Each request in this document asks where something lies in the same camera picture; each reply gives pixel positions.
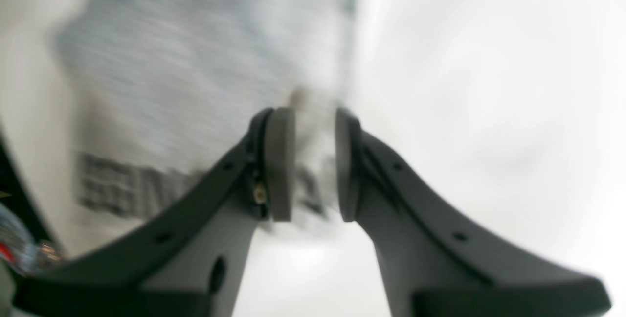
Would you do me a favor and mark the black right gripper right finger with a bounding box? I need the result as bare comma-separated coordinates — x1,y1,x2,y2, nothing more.
335,108,612,317

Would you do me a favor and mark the grey t-shirt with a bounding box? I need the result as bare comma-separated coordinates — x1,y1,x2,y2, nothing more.
54,0,356,240

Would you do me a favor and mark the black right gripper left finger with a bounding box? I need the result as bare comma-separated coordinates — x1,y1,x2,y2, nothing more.
13,108,295,317

